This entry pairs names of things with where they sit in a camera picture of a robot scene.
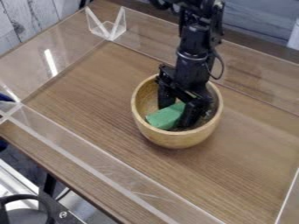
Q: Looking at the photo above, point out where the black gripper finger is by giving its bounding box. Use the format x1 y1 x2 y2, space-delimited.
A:
178 97 213 128
157 85 174 109

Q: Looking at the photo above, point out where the grey metal bracket with screw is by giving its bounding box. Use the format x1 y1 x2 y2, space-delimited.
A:
37 191 86 224

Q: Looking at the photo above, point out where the green rectangular block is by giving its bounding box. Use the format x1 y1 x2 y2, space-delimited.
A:
144 102 184 130

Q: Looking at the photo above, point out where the black cable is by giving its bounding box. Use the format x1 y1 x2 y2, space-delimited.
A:
0 193 53 224

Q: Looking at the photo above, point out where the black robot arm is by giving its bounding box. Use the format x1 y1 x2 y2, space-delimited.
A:
149 0 225 128

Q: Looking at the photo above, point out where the brown wooden bowl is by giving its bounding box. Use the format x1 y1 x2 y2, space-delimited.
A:
130 74 224 149

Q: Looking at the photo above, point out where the clear acrylic enclosure wall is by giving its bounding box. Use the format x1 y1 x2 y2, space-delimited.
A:
0 0 299 224

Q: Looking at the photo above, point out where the black metal table leg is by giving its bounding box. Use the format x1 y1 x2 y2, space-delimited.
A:
42 174 57 196

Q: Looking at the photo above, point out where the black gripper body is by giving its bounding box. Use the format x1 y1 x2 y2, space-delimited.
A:
156 52 214 102

